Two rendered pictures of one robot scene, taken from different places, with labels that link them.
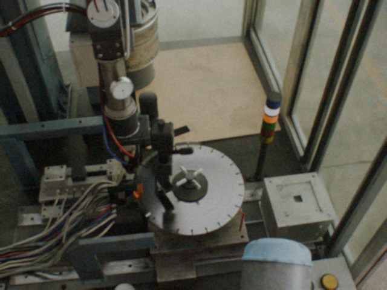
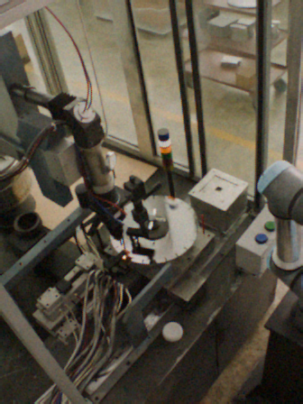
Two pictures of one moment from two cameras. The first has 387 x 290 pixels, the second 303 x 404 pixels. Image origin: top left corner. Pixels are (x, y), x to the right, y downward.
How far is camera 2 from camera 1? 0.70 m
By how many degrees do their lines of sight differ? 23
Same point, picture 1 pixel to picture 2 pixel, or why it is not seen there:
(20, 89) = not seen: outside the picture
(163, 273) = (185, 294)
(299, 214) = (228, 196)
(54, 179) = (53, 300)
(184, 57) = not seen: hidden behind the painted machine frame
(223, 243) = (202, 247)
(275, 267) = (285, 173)
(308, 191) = (219, 180)
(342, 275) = not seen: hidden behind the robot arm
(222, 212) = (189, 224)
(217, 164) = (155, 203)
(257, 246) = (267, 175)
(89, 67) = (73, 166)
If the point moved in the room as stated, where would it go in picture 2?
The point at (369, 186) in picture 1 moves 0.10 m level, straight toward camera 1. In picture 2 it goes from (263, 137) to (270, 155)
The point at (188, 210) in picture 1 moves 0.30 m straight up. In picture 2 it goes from (169, 240) to (159, 179)
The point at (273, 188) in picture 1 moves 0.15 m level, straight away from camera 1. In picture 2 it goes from (199, 194) to (183, 172)
